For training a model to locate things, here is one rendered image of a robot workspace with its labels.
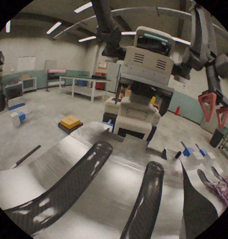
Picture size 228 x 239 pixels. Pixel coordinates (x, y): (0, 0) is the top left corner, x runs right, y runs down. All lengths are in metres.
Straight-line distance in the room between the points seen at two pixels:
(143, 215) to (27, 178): 0.17
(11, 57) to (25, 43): 1.12
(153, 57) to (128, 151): 0.47
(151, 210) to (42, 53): 6.94
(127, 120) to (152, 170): 0.39
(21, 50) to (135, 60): 6.52
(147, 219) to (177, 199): 0.06
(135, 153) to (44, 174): 0.17
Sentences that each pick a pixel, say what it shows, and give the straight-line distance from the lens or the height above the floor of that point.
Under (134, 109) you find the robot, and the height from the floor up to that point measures 0.86.
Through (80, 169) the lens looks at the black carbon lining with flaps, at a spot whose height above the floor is 0.88.
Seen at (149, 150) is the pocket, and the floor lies 0.87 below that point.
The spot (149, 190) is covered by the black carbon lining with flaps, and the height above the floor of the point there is 0.88.
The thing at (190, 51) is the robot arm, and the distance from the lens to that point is 0.53.
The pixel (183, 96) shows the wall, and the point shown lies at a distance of 5.59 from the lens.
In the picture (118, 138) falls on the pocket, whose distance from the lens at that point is 0.24.
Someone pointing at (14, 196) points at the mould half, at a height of 0.90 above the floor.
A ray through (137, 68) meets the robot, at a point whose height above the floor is 1.09.
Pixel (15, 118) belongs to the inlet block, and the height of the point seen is 0.84.
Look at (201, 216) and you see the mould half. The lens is 0.27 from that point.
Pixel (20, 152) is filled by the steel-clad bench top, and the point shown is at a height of 0.80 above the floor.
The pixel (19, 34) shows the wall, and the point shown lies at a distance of 7.02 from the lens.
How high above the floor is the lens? 1.02
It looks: 26 degrees down
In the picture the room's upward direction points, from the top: 12 degrees clockwise
